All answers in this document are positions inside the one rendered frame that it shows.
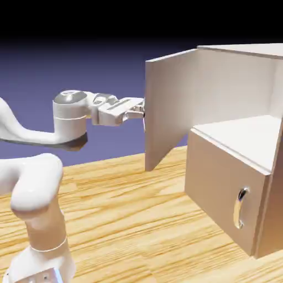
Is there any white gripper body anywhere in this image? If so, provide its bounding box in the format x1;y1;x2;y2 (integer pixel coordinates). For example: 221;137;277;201
98;97;146;127

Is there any beige cabinet door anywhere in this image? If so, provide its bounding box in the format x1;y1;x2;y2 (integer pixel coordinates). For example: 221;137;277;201
144;48;199;172
184;128;272;258

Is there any beige wooden cabinet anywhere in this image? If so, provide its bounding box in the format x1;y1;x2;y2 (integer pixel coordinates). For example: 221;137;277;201
184;43;283;261

